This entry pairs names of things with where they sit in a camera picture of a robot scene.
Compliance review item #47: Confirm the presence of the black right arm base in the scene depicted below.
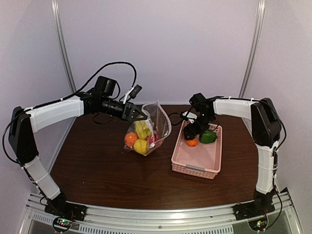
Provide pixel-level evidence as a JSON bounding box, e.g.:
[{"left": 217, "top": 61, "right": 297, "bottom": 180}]
[{"left": 233, "top": 189, "right": 276, "bottom": 220}]

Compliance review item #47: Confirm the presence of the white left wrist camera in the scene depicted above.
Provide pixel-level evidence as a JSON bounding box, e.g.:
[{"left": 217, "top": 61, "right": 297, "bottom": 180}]
[{"left": 121, "top": 84, "right": 142, "bottom": 104}]

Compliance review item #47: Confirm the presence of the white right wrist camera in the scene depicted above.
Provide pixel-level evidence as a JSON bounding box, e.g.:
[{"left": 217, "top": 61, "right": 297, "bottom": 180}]
[{"left": 184, "top": 112, "right": 197, "bottom": 123}]

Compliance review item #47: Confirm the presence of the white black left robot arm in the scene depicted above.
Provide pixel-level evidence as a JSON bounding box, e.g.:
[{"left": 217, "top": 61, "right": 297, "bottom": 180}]
[{"left": 8, "top": 76, "right": 147, "bottom": 216}]

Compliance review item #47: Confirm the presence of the green toy bell pepper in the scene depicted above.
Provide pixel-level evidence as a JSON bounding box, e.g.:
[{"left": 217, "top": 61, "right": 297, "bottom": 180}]
[{"left": 199, "top": 130, "right": 217, "bottom": 144}]

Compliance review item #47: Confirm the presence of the yellow toy banana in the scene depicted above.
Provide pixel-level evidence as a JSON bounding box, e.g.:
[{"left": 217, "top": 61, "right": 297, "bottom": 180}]
[{"left": 135, "top": 120, "right": 152, "bottom": 140}]

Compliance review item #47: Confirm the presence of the clear zip top bag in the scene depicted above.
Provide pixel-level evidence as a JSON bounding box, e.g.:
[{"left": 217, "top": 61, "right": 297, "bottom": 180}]
[{"left": 124, "top": 101, "right": 172, "bottom": 156}]

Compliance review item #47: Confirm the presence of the red toy apple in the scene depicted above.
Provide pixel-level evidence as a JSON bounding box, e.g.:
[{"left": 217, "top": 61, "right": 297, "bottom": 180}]
[{"left": 147, "top": 132, "right": 160, "bottom": 147}]

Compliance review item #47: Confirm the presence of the circuit board with leds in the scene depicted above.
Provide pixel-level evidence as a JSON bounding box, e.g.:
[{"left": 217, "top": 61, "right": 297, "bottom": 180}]
[
  {"left": 248, "top": 217, "right": 268, "bottom": 232},
  {"left": 52, "top": 217, "right": 73, "bottom": 232}
]

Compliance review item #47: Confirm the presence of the aluminium front rail frame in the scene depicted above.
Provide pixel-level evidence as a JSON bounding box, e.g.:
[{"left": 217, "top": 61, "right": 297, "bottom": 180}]
[{"left": 19, "top": 187, "right": 303, "bottom": 234}]

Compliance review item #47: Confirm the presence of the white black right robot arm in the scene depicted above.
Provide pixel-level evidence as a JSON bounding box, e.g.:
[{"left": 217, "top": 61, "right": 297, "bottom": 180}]
[{"left": 180, "top": 93, "right": 283, "bottom": 215}]

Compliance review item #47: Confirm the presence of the yellow toy lemon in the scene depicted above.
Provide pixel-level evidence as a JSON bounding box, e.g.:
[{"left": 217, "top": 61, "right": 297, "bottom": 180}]
[{"left": 134, "top": 139, "right": 149, "bottom": 155}]

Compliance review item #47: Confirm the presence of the right aluminium corner post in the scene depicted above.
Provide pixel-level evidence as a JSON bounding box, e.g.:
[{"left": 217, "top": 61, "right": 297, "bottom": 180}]
[{"left": 239, "top": 0, "right": 266, "bottom": 98}]

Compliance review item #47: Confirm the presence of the right circuit board with leds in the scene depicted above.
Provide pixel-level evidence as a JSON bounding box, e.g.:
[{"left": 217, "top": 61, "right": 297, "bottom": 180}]
[{"left": 248, "top": 217, "right": 268, "bottom": 232}]

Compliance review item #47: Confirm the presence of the aluminium corner post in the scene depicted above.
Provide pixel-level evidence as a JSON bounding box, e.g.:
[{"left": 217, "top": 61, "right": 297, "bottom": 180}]
[
  {"left": 239, "top": 0, "right": 266, "bottom": 98},
  {"left": 51, "top": 0, "right": 77, "bottom": 98}
]

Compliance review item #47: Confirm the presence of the left aluminium corner post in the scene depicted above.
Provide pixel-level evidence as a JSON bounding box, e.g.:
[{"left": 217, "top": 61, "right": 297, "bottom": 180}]
[{"left": 51, "top": 0, "right": 77, "bottom": 98}]

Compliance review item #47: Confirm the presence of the left circuit board with leds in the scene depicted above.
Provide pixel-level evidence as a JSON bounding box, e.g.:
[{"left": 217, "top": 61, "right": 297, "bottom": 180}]
[{"left": 52, "top": 217, "right": 73, "bottom": 232}]

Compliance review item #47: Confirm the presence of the orange green toy carrot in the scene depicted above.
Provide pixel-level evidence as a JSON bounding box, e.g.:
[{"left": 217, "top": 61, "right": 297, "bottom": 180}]
[{"left": 185, "top": 137, "right": 197, "bottom": 147}]

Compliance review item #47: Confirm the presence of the pink perforated plastic basket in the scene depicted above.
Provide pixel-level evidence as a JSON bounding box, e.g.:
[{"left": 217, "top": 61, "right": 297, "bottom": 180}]
[{"left": 171, "top": 121, "right": 223, "bottom": 179}]

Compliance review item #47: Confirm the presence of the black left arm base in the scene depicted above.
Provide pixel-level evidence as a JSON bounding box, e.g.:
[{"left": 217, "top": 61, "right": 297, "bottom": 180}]
[{"left": 44, "top": 192, "right": 87, "bottom": 221}]

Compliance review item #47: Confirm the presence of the black right camera cable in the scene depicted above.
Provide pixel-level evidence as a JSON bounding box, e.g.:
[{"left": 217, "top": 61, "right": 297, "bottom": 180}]
[{"left": 169, "top": 109, "right": 193, "bottom": 126}]

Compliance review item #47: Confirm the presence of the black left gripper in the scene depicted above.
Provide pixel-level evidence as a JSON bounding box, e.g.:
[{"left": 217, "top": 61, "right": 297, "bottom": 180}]
[{"left": 100, "top": 96, "right": 147, "bottom": 121}]

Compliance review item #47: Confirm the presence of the orange toy tangerine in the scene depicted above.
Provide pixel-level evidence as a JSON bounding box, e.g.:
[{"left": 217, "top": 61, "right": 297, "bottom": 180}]
[{"left": 124, "top": 132, "right": 138, "bottom": 148}]

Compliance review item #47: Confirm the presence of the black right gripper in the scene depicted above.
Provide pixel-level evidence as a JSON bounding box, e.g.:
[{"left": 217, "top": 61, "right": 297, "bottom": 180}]
[{"left": 184, "top": 112, "right": 214, "bottom": 140}]

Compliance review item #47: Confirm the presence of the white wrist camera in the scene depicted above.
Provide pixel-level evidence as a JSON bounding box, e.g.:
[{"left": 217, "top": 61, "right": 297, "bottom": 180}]
[
  {"left": 121, "top": 84, "right": 142, "bottom": 104},
  {"left": 184, "top": 112, "right": 197, "bottom": 123}
]

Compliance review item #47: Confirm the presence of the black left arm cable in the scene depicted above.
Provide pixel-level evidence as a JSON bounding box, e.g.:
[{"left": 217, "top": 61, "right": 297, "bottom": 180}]
[{"left": 2, "top": 60, "right": 137, "bottom": 166}]

